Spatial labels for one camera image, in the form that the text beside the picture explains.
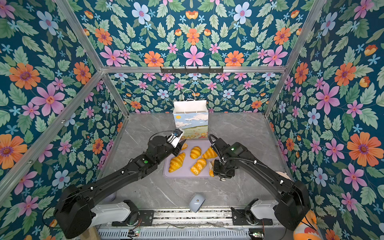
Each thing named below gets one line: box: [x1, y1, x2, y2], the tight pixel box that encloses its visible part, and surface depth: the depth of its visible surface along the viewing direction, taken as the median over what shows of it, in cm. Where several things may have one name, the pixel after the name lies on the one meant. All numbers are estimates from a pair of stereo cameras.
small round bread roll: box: [190, 146, 202, 160], surface depth 96 cm
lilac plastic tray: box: [163, 139, 219, 178], surface depth 92 cm
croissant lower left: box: [168, 152, 186, 173], surface depth 90 cm
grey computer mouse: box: [189, 194, 206, 213], surface depth 72 cm
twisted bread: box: [190, 158, 207, 176], surface depth 89 cm
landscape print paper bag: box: [173, 100, 209, 140], surface depth 93 cm
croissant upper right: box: [202, 146, 218, 160], surface depth 95 cm
